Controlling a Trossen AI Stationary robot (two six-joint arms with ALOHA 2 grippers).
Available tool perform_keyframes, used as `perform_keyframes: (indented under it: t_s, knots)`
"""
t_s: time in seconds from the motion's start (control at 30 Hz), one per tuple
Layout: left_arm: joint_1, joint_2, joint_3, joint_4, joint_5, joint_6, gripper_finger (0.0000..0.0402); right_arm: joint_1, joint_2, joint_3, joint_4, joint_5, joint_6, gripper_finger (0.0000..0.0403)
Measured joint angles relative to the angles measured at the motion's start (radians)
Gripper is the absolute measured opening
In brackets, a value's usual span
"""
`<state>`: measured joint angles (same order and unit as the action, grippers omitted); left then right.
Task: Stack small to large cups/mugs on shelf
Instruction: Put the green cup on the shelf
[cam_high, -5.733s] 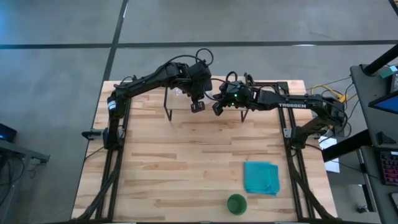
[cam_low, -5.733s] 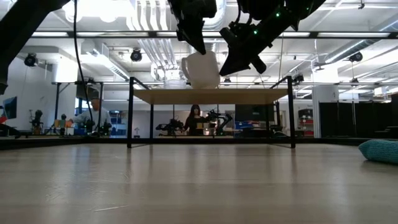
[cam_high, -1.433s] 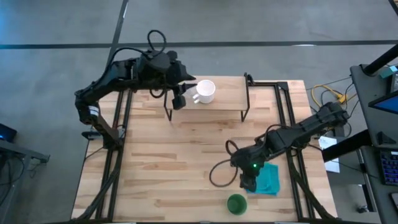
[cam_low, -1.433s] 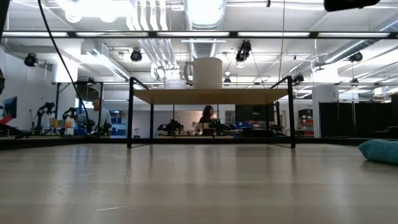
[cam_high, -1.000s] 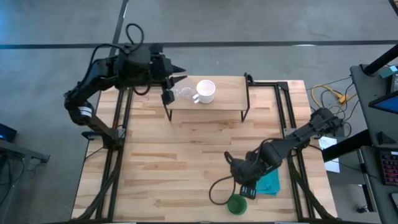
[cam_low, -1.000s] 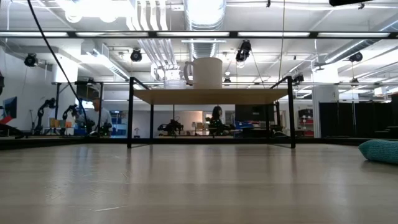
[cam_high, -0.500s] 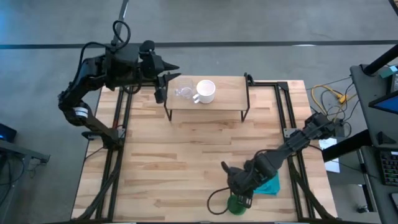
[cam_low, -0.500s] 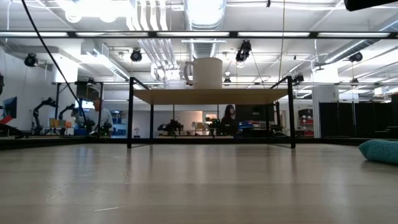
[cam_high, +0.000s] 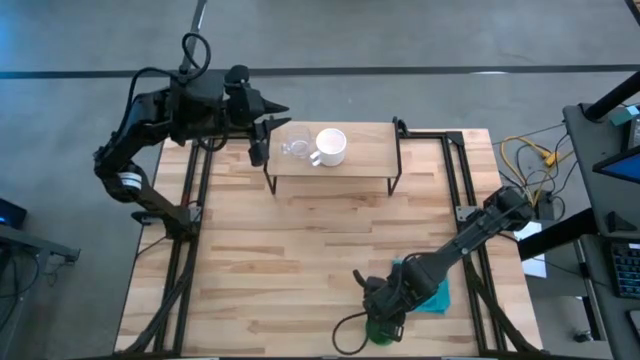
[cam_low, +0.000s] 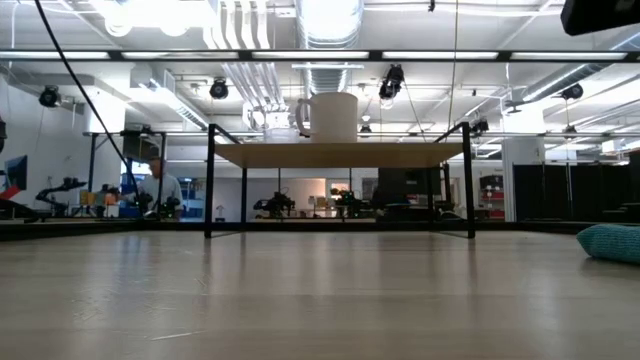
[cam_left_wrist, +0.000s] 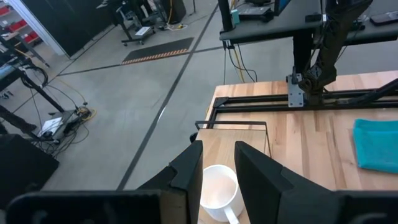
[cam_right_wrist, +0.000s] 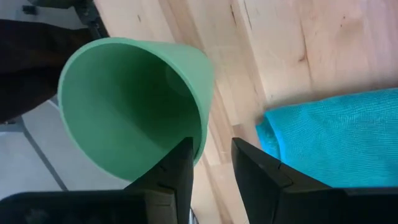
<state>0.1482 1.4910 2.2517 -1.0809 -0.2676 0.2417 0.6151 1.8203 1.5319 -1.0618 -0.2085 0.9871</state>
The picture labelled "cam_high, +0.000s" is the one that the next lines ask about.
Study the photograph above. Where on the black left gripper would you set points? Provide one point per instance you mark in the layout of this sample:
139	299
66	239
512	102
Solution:
245	107

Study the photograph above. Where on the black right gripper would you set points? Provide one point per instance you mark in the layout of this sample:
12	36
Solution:
385	302

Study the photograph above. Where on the green plastic cup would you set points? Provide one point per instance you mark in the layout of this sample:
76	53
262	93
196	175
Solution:
376	338

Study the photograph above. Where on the clear glass mug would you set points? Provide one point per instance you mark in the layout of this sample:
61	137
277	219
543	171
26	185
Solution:
299	142

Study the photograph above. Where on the white ceramic mug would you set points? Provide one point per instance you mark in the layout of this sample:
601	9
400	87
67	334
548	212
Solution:
330	147

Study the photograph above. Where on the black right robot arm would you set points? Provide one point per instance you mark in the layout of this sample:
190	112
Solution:
475	235

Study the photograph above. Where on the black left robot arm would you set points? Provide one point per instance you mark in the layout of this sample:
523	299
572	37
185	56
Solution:
155	112

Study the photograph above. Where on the wooden shelf with black legs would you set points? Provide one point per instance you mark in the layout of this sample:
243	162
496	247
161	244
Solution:
367	150

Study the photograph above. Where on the teal folded cloth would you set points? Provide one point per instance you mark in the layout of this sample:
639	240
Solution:
437	300

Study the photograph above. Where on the black desk beam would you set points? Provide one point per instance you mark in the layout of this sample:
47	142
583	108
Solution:
555	235

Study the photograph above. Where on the black power adapter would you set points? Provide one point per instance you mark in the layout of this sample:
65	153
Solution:
546	207

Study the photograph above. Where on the keyboard with coloured keys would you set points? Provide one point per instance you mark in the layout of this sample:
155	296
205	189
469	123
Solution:
627	270

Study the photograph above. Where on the grey desk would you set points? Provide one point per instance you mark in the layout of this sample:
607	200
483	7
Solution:
612	210

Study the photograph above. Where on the small black triangular object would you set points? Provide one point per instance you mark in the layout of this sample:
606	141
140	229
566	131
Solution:
617	221

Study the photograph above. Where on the grey metal stand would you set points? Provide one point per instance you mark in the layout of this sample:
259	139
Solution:
35	245

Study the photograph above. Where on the monitor with blue screen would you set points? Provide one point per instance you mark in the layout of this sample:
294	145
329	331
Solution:
625	167

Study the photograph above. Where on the black device with blue light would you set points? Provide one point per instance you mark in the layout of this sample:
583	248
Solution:
11	214

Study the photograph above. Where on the small teal box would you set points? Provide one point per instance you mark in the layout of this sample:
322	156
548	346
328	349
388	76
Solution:
625	115

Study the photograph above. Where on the black diagonal pole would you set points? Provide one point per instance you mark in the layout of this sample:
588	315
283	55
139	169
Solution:
615	97

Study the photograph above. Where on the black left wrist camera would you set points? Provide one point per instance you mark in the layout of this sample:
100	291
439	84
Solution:
258	149

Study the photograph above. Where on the black aluminium table frame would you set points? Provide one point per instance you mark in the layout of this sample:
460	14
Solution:
425	134

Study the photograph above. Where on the black side bracket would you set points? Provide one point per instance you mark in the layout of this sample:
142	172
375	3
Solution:
147	217

